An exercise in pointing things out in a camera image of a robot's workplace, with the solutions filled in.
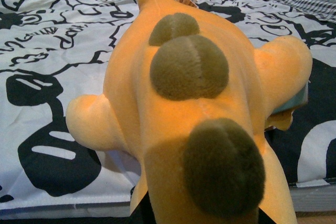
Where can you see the black and white bedsheet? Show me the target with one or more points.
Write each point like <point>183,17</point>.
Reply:
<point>53,51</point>

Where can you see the orange plush dinosaur toy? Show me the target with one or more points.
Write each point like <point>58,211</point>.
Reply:
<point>188,95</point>

